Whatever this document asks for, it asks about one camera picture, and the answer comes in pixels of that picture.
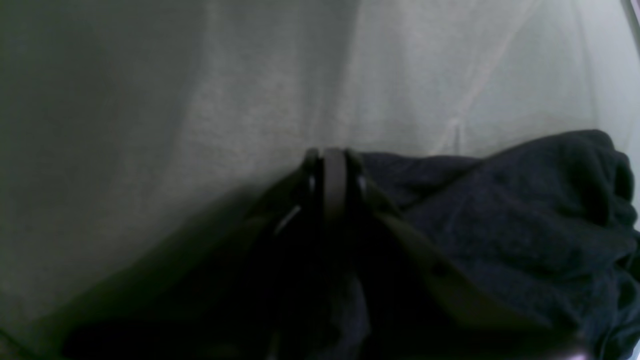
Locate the black t-shirt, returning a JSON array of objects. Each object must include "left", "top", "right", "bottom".
[{"left": 62, "top": 130, "right": 639, "bottom": 360}]

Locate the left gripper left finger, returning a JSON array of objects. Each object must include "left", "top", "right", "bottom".
[{"left": 250, "top": 148, "right": 325, "bottom": 261}]

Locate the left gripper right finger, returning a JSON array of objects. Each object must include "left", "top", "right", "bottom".
[{"left": 324, "top": 148, "right": 547, "bottom": 331}]

